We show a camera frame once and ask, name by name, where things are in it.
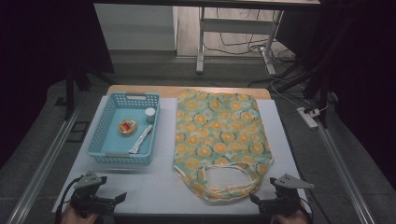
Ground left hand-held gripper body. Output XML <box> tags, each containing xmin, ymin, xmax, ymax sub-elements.
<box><xmin>70</xmin><ymin>170</ymin><xmax>108</xmax><ymax>217</ymax></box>

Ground right hand-held gripper cable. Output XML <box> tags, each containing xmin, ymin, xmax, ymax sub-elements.
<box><xmin>299</xmin><ymin>196</ymin><xmax>314</xmax><ymax>224</ymax></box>

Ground green orange floral cloth bag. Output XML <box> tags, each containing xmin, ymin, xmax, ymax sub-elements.
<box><xmin>173</xmin><ymin>89</ymin><xmax>275</xmax><ymax>203</ymax></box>

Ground white power strip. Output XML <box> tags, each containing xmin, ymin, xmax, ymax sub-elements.
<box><xmin>296</xmin><ymin>106</ymin><xmax>319</xmax><ymax>130</ymax></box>

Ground small white capped bottle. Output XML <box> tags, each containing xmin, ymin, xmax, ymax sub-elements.
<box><xmin>145</xmin><ymin>107</ymin><xmax>157</xmax><ymax>123</ymax></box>

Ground white cabinet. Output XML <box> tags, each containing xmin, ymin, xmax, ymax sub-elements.
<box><xmin>93</xmin><ymin>3</ymin><xmax>179</xmax><ymax>51</ymax></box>

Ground white table mat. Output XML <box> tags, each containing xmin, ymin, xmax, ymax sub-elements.
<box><xmin>51</xmin><ymin>95</ymin><xmax>312</xmax><ymax>216</ymax></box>

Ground blue plastic basket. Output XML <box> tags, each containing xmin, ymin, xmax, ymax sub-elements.
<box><xmin>86</xmin><ymin>91</ymin><xmax>162</xmax><ymax>166</ymax></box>

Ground white tube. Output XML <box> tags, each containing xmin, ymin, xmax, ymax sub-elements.
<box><xmin>128</xmin><ymin>124</ymin><xmax>153</xmax><ymax>155</ymax></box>

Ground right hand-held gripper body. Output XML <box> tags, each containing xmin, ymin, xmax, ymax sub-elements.
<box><xmin>269</xmin><ymin>174</ymin><xmax>315</xmax><ymax>217</ymax></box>

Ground round gold tin red label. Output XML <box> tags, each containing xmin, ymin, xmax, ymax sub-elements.
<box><xmin>118</xmin><ymin>119</ymin><xmax>138</xmax><ymax>136</ymax></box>

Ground black metal stand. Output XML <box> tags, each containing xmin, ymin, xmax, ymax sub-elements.
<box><xmin>274</xmin><ymin>15</ymin><xmax>344</xmax><ymax>129</ymax></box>
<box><xmin>64</xmin><ymin>64</ymin><xmax>118</xmax><ymax>120</ymax></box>

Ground person's right hand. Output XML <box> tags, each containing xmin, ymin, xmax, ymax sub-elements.
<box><xmin>270</xmin><ymin>201</ymin><xmax>310</xmax><ymax>224</ymax></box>

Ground white desk frame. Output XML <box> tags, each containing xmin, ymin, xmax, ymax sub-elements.
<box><xmin>195</xmin><ymin>6</ymin><xmax>285</xmax><ymax>76</ymax></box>

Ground white power cable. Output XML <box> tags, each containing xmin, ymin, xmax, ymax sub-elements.
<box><xmin>265</xmin><ymin>62</ymin><xmax>331</xmax><ymax>117</ymax></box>

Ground black floor plate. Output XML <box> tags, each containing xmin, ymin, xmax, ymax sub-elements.
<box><xmin>66</xmin><ymin>120</ymin><xmax>91</xmax><ymax>144</ymax></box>

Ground black floor cables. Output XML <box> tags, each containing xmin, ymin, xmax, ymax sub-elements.
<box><xmin>204</xmin><ymin>7</ymin><xmax>297</xmax><ymax>63</ymax></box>

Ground aluminium floor rail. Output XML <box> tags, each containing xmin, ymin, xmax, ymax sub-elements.
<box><xmin>316</xmin><ymin>122</ymin><xmax>376</xmax><ymax>224</ymax></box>
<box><xmin>6</xmin><ymin>102</ymin><xmax>85</xmax><ymax>224</ymax></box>

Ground person's left hand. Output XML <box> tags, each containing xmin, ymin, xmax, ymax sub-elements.
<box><xmin>60</xmin><ymin>203</ymin><xmax>101</xmax><ymax>224</ymax></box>

